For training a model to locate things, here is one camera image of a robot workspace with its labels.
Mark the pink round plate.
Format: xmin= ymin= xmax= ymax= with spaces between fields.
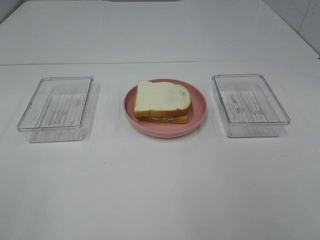
xmin=123 ymin=78 xmax=208 ymax=139

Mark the clear plastic left container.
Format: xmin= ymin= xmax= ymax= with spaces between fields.
xmin=17 ymin=76 xmax=100 ymax=143

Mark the clear plastic container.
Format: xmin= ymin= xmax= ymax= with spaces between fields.
xmin=212 ymin=74 xmax=291 ymax=138
xmin=17 ymin=76 xmax=100 ymax=143

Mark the bread slice from container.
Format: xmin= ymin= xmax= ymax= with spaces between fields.
xmin=137 ymin=115 xmax=189 ymax=124

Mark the clear plastic right container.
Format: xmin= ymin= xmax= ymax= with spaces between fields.
xmin=212 ymin=74 xmax=291 ymax=138

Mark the green lettuce leaf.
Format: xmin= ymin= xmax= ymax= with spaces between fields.
xmin=148 ymin=116 xmax=180 ymax=121

